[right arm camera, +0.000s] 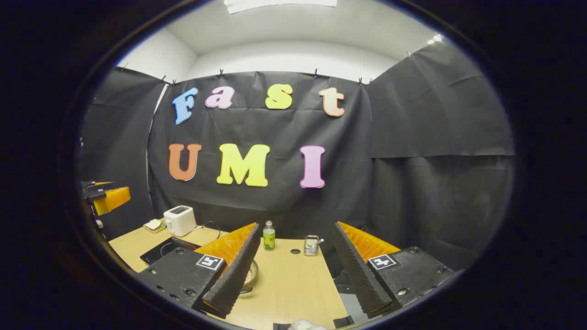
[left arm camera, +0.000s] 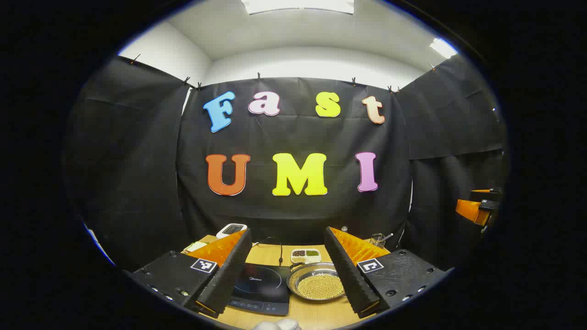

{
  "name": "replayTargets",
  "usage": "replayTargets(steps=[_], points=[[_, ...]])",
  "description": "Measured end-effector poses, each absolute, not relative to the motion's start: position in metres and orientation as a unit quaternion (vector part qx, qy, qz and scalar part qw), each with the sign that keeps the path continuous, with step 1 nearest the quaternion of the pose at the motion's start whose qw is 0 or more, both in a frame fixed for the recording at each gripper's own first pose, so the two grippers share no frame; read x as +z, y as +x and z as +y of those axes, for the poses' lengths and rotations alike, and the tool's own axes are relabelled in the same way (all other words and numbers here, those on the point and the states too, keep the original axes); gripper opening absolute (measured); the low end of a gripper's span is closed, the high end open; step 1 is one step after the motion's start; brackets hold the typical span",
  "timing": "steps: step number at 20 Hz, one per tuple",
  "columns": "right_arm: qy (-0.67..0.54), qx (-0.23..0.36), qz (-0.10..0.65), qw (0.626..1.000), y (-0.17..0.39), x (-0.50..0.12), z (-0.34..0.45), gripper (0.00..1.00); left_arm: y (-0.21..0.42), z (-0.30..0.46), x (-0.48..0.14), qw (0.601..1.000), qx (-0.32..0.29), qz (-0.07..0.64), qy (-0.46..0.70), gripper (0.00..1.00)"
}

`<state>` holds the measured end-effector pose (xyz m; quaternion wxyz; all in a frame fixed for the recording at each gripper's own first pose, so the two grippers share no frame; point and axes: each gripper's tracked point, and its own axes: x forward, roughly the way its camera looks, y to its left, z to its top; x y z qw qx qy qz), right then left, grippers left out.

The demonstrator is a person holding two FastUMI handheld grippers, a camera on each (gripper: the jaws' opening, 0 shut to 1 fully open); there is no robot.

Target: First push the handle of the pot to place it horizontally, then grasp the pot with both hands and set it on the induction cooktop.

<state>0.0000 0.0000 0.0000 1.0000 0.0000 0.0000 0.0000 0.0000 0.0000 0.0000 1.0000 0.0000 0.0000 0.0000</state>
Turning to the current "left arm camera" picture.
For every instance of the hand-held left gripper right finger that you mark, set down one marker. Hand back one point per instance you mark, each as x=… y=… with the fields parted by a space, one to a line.
x=348 y=270

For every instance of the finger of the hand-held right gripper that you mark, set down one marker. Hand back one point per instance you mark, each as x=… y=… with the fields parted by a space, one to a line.
x=487 y=192
x=468 y=210

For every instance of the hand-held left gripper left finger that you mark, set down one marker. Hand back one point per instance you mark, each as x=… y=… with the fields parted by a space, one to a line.
x=229 y=275

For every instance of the black induction cooktop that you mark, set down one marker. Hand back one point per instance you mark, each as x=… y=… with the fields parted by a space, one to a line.
x=261 y=284

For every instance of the pile of soybeans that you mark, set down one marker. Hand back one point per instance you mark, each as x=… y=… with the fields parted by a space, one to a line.
x=318 y=286

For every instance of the small cream device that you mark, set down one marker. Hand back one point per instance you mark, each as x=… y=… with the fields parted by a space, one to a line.
x=196 y=246

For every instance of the white toaster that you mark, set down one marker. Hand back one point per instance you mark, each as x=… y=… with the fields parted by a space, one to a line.
x=230 y=230

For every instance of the white divided dish with beans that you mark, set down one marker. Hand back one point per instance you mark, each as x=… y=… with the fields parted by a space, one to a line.
x=306 y=255

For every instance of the ceiling light panel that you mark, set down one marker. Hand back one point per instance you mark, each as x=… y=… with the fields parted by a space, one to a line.
x=443 y=48

